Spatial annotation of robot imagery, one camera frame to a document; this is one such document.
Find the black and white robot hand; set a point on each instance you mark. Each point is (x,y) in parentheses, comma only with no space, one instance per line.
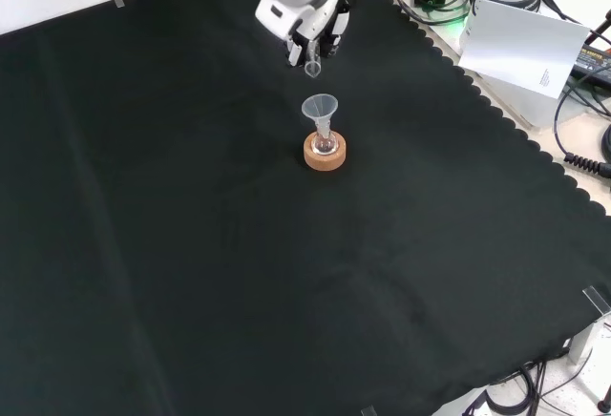
(305,1)

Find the clear graduated cylinder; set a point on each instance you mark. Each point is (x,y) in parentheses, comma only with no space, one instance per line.
(312,65)

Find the small round-bottom glass flask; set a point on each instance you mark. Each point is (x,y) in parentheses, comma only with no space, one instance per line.
(324,145)

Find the clear plastic funnel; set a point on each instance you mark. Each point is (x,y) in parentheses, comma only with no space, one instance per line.
(319,107)

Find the clear tape piece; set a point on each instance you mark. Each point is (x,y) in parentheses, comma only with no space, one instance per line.
(120,3)
(596,299)
(368,411)

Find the black bench cloth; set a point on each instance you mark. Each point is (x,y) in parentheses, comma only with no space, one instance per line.
(191,244)

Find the black power adapter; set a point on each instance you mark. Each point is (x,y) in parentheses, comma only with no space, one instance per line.
(594,60)

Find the black tripod leg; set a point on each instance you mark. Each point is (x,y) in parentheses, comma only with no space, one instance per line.
(599,29)

